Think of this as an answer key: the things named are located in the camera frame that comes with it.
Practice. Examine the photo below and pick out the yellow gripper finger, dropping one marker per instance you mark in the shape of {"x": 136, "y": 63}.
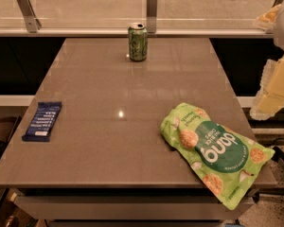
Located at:
{"x": 270, "y": 97}
{"x": 266, "y": 21}

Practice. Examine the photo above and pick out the green soda can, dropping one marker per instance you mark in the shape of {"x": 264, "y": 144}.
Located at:
{"x": 138, "y": 42}

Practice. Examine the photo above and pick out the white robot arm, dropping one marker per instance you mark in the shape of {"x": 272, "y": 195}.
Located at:
{"x": 278, "y": 30}

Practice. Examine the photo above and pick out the blue rxbar blueberry bar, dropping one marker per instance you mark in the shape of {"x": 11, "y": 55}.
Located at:
{"x": 43, "y": 121}

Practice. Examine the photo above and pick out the green dang rice chips bag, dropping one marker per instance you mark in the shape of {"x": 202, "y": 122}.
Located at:
{"x": 226, "y": 162}

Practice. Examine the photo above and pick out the glass barrier panel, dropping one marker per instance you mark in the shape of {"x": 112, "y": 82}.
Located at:
{"x": 171, "y": 14}

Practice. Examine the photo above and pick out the centre metal glass bracket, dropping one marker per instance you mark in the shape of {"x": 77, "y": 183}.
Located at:
{"x": 151, "y": 15}

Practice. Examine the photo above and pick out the left metal glass bracket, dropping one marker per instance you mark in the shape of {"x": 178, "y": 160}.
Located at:
{"x": 32, "y": 23}

